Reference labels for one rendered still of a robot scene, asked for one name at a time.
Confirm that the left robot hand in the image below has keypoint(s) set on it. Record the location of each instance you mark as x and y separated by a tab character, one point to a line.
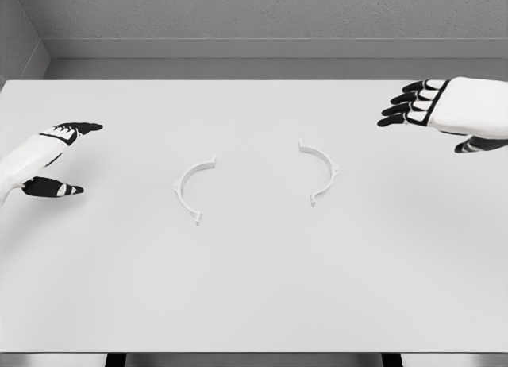
31	152

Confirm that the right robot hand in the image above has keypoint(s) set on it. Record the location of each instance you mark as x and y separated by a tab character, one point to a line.
464	105

